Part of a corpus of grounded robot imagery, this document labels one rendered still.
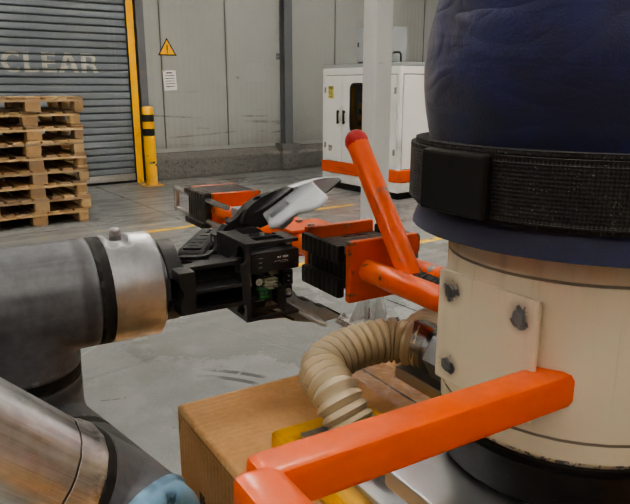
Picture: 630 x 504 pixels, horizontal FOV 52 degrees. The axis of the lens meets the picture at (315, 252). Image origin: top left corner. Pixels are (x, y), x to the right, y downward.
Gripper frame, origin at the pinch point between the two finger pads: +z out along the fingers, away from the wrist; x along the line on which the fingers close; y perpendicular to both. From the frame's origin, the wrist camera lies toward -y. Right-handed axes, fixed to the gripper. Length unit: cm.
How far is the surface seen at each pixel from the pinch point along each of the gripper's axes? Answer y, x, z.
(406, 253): 11.8, 1.9, -0.1
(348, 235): 1.5, 1.5, 0.6
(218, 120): -940, -37, 381
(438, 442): 34.5, -0.3, -16.4
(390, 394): 9.3, -13.1, 0.5
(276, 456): 33.4, 1.0, -24.7
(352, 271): 8.4, -0.1, -3.6
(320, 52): -956, 75, 585
